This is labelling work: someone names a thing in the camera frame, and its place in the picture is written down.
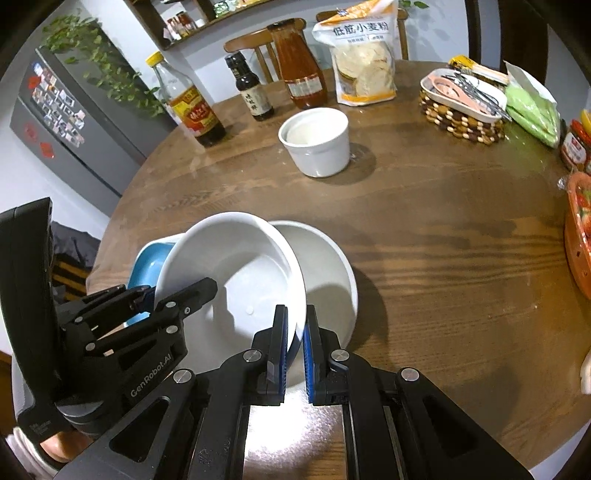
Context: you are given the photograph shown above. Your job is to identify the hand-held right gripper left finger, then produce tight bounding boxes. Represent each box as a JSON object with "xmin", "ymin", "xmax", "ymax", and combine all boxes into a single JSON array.
[{"xmin": 60, "ymin": 305, "xmax": 291, "ymax": 480}]

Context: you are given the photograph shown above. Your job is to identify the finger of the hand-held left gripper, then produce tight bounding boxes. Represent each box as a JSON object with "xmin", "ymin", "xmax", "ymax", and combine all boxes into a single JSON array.
[
  {"xmin": 84, "ymin": 277, "xmax": 219, "ymax": 366},
  {"xmin": 59, "ymin": 284, "xmax": 156, "ymax": 334}
]

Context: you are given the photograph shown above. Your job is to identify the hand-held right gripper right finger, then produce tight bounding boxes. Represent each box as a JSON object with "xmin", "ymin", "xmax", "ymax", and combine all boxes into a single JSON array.
[{"xmin": 302, "ymin": 305, "xmax": 532, "ymax": 480}]

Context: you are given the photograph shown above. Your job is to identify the blue square dish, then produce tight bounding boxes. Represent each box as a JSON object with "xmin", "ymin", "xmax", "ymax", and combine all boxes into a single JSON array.
[{"xmin": 126, "ymin": 233, "xmax": 185, "ymax": 329}]

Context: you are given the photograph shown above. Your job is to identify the medium white bowl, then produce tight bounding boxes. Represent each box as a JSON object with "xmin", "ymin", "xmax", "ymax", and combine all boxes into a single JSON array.
[{"xmin": 154, "ymin": 211, "xmax": 308, "ymax": 370}]

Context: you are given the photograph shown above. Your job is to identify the large white bowl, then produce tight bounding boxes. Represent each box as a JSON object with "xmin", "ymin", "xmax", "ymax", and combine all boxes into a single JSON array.
[{"xmin": 268, "ymin": 220, "xmax": 359, "ymax": 389}]

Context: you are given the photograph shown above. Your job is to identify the small white ramekin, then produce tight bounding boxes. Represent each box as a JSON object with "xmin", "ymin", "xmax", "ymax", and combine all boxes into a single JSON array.
[{"xmin": 278, "ymin": 107, "xmax": 350, "ymax": 179}]

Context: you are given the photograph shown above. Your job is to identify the person's left hand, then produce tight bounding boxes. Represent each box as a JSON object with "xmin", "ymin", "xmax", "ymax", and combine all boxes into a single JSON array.
[{"xmin": 39, "ymin": 431, "xmax": 94, "ymax": 463}]

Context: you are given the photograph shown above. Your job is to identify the wooden slatted chair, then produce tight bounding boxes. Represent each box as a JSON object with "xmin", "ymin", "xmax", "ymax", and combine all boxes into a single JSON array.
[{"xmin": 51, "ymin": 257, "xmax": 89, "ymax": 306}]

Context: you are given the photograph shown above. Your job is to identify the dark jacket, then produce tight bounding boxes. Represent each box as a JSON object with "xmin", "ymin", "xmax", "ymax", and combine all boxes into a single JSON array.
[{"xmin": 51, "ymin": 222, "xmax": 103, "ymax": 278}]

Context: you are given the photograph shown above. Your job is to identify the grey refrigerator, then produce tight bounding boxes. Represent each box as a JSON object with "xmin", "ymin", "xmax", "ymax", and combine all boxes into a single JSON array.
[{"xmin": 9, "ymin": 32, "xmax": 175, "ymax": 219}]

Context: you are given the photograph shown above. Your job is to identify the yellow cap vinegar bottle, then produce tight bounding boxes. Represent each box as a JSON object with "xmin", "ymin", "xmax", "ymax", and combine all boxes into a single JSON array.
[{"xmin": 146, "ymin": 51, "xmax": 227, "ymax": 148}]

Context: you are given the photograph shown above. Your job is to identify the cluster of photo fridge magnets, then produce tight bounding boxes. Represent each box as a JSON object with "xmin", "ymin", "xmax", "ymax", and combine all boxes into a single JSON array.
[{"xmin": 30, "ymin": 62, "xmax": 87, "ymax": 148}]

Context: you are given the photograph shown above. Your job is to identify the dark soy sauce bottle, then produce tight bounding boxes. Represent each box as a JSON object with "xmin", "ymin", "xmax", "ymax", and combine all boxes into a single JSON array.
[{"xmin": 225, "ymin": 52, "xmax": 275, "ymax": 122}]

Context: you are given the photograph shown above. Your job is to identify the hanging green vine plant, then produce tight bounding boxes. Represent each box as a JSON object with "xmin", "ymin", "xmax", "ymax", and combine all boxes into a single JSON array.
[{"xmin": 41, "ymin": 15, "xmax": 168, "ymax": 119}]

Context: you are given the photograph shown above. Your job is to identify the orange sauce bottle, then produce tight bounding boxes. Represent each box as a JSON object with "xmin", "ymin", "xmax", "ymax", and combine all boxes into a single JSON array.
[{"xmin": 267, "ymin": 18, "xmax": 328, "ymax": 110}]

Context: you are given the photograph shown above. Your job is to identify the beaded wooden trivet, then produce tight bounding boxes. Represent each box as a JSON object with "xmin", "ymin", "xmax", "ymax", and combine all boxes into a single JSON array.
[{"xmin": 419, "ymin": 88, "xmax": 509, "ymax": 145}]

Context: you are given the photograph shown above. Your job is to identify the row of spice jars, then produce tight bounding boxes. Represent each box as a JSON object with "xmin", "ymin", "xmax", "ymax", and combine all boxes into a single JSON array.
[{"xmin": 166, "ymin": 11, "xmax": 198, "ymax": 41}]

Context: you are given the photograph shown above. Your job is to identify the white utensil tray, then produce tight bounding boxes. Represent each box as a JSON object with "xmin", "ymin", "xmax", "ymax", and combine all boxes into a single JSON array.
[{"xmin": 420, "ymin": 68, "xmax": 509, "ymax": 123}]

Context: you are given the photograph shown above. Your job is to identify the orange plastic basket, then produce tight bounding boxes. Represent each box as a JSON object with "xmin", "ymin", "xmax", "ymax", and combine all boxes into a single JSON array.
[{"xmin": 563, "ymin": 173, "xmax": 591, "ymax": 302}]

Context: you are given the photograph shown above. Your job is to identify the flour bag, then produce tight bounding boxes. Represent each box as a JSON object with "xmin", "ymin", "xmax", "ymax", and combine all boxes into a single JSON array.
[{"xmin": 312, "ymin": 0, "xmax": 399, "ymax": 107}]

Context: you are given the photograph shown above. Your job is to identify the pink egg separator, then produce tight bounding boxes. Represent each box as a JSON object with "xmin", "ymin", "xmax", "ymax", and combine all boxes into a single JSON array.
[{"xmin": 427, "ymin": 76, "xmax": 468, "ymax": 103}]

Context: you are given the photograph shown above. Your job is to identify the metal utensils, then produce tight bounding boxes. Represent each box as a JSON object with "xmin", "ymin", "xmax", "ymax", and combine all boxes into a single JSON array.
[{"xmin": 455, "ymin": 74, "xmax": 513, "ymax": 122}]

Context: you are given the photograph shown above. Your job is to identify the wrapped red produce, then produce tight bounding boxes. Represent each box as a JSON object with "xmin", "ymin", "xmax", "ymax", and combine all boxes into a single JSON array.
[{"xmin": 569, "ymin": 178, "xmax": 591, "ymax": 232}]

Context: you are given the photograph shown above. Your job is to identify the green plastic bag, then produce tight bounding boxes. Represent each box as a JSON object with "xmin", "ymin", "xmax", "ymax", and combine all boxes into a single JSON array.
[{"xmin": 504, "ymin": 60, "xmax": 561, "ymax": 149}]

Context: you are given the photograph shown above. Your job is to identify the red sauce jar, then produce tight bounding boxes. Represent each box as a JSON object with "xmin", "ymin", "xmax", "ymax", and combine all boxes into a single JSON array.
[{"xmin": 560, "ymin": 119, "xmax": 591, "ymax": 174}]

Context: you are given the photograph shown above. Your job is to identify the yellow packet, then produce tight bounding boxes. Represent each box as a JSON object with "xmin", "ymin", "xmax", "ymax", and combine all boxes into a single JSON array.
[{"xmin": 449, "ymin": 55, "xmax": 511, "ymax": 86}]

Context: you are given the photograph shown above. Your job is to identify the dark wooden wall shelf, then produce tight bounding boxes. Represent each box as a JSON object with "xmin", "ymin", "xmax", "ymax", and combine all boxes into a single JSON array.
[{"xmin": 124, "ymin": 0, "xmax": 259, "ymax": 51}]

